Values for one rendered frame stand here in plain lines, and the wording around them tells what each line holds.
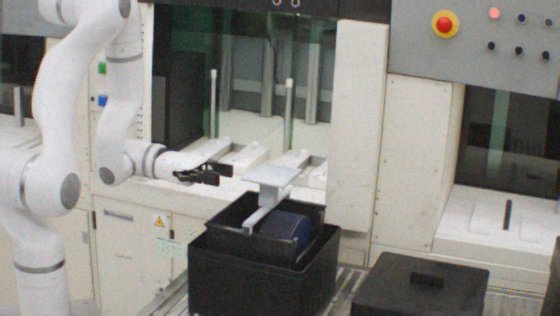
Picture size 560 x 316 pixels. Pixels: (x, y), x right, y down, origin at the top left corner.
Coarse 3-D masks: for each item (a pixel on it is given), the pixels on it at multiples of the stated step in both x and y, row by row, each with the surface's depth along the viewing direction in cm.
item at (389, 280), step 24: (384, 264) 172; (408, 264) 172; (432, 264) 172; (456, 264) 172; (360, 288) 160; (384, 288) 160; (408, 288) 160; (432, 288) 160; (456, 288) 160; (480, 288) 160; (360, 312) 154; (384, 312) 152; (408, 312) 150; (432, 312) 150; (456, 312) 150; (480, 312) 159
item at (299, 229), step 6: (306, 216) 166; (300, 222) 163; (306, 222) 168; (294, 228) 160; (300, 228) 164; (306, 228) 168; (294, 234) 161; (300, 234) 165; (306, 234) 169; (300, 240) 166; (306, 240) 170; (300, 246) 167; (300, 252) 167
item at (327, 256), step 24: (192, 240) 163; (336, 240) 171; (192, 264) 160; (216, 264) 158; (240, 264) 155; (264, 264) 153; (312, 264) 156; (336, 264) 176; (192, 288) 162; (216, 288) 160; (240, 288) 157; (264, 288) 155; (288, 288) 153; (312, 288) 160; (192, 312) 165; (216, 312) 162; (240, 312) 159; (264, 312) 157; (288, 312) 154; (312, 312) 163
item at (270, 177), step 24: (264, 168) 165; (288, 168) 166; (264, 192) 162; (288, 192) 173; (216, 216) 163; (240, 216) 176; (264, 216) 178; (312, 216) 173; (216, 240) 160; (240, 240) 157; (264, 240) 155; (288, 240) 153; (312, 240) 168; (288, 264) 155
